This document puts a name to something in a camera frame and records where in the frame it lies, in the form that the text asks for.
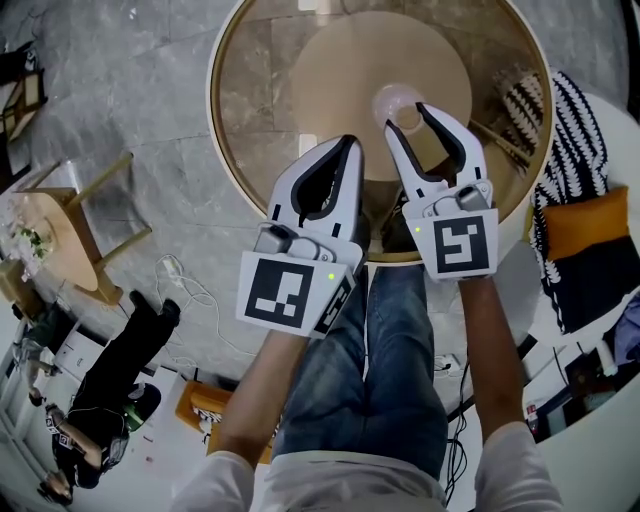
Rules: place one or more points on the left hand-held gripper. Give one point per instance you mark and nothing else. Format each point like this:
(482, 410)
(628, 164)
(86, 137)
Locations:
(275, 295)

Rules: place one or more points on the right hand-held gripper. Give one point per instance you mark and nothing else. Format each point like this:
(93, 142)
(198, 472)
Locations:
(460, 250)

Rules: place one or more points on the person's right forearm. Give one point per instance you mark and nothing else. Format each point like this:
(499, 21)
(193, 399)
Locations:
(492, 350)

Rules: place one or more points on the person's left forearm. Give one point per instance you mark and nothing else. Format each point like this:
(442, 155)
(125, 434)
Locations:
(260, 390)

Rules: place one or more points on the round glass-top table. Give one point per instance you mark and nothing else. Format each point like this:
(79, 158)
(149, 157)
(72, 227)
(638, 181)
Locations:
(250, 100)

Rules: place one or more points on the black white striped blanket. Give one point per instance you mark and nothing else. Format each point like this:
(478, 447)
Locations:
(575, 150)

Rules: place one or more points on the orange cushion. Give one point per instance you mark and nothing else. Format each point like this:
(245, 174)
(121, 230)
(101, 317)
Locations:
(585, 225)

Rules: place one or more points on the white power strip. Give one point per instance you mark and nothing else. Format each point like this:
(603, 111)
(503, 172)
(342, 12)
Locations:
(171, 270)

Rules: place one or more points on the white fluffy armchair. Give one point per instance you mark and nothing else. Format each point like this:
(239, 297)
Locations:
(620, 150)

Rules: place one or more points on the person's blue jeans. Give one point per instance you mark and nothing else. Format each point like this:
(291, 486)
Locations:
(395, 375)

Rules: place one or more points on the black cushion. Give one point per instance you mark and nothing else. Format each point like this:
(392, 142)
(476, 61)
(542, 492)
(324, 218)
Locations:
(595, 290)

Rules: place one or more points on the orange chair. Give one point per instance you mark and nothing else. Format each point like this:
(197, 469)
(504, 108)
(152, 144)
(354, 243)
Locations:
(205, 400)

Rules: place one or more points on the purple blue clothes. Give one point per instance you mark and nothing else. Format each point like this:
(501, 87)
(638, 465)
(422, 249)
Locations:
(627, 330)

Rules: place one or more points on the white cylindrical device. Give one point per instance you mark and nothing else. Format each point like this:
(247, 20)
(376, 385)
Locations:
(606, 357)

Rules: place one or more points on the light wooden side table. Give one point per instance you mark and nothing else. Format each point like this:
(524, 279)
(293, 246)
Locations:
(55, 230)

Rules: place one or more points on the green black bag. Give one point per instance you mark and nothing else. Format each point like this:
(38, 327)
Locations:
(145, 405)

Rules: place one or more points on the person's white t-shirt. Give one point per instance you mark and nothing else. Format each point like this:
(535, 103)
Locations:
(350, 480)

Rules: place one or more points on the pale flower bouquet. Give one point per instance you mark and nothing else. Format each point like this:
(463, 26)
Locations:
(27, 245)

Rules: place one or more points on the wooden shelf rack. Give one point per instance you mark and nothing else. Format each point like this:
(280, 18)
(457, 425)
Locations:
(22, 100)

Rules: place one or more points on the white desk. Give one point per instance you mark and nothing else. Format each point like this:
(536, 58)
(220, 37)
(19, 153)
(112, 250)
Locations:
(165, 480)

